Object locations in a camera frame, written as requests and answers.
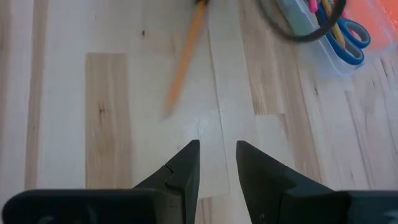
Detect orange pencil with blue cap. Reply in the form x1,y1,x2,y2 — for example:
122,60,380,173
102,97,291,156
162,0,209,118

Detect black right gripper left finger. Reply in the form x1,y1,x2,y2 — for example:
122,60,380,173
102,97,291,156
1,139,200,224

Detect clear box with orange lid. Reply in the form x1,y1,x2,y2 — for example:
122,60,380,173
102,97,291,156
273,0,398,77

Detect blue handled scissors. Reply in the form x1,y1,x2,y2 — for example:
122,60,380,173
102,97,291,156
315,2,371,66

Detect thick black cable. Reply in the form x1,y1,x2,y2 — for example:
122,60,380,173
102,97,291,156
259,0,348,43

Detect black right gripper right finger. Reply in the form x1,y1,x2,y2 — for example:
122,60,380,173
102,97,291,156
235,140,398,224

